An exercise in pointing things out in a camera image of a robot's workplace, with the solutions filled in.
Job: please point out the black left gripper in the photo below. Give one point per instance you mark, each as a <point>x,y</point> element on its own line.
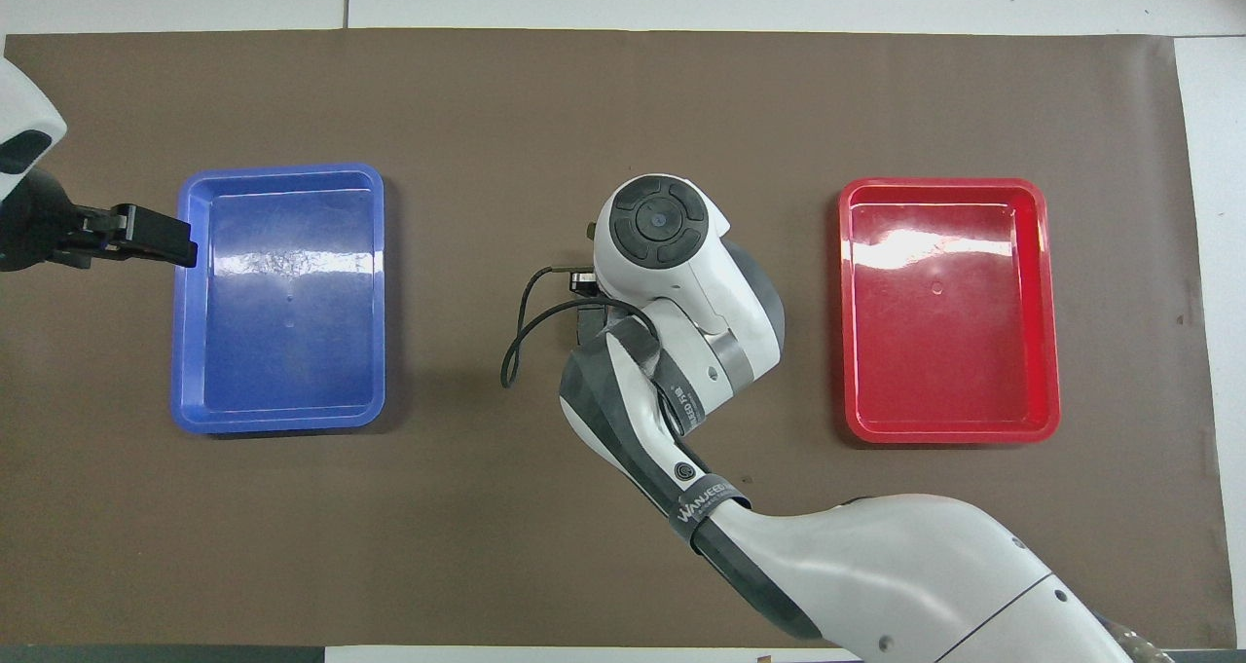
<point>34,230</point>

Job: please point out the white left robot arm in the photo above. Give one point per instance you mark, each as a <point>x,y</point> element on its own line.
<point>24,108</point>

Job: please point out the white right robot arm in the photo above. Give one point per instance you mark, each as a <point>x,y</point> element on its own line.
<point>876,566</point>

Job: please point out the blue plastic tray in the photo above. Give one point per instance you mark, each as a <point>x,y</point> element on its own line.
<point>282,351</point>

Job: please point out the brown paper table mat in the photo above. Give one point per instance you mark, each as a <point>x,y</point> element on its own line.
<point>438,108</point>

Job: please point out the red plastic tray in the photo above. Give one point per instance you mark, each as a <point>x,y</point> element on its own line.
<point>944,351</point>

